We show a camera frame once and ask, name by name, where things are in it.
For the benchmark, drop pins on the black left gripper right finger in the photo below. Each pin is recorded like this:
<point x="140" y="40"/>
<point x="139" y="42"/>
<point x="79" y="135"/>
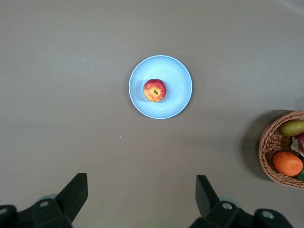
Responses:
<point x="218" y="213"/>

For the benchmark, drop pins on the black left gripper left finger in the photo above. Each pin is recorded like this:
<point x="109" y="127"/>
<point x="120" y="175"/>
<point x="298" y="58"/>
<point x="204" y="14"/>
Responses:
<point x="61" y="209"/>

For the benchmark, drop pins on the red apple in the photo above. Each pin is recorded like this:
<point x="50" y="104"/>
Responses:
<point x="154" y="90"/>

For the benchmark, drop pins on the brown wicker basket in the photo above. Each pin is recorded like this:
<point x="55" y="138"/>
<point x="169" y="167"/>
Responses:
<point x="267" y="147"/>

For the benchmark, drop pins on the orange fruit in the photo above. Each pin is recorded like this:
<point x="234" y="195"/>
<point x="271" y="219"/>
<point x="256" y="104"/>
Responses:
<point x="287" y="164"/>

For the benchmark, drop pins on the green avocado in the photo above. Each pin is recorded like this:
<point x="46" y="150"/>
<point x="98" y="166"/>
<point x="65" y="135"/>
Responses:
<point x="301" y="176"/>

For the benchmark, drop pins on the pink dragon fruit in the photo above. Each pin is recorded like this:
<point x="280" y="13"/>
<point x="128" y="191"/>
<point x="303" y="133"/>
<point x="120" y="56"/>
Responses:
<point x="299" y="145"/>

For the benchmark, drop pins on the olive brown kiwi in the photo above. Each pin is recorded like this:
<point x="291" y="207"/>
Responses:
<point x="292" y="127"/>

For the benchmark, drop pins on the blue plate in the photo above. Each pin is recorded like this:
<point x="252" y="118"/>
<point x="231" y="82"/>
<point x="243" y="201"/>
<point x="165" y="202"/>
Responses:
<point x="175" y="71"/>

